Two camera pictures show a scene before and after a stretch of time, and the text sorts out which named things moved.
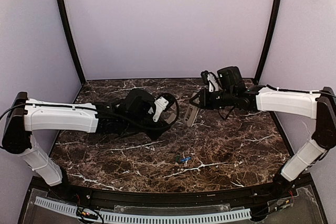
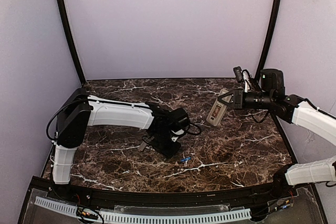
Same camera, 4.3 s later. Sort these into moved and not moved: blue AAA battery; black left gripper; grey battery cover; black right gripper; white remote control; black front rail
Moved: grey battery cover; white remote control; black left gripper; black right gripper
Not moved: black front rail; blue AAA battery
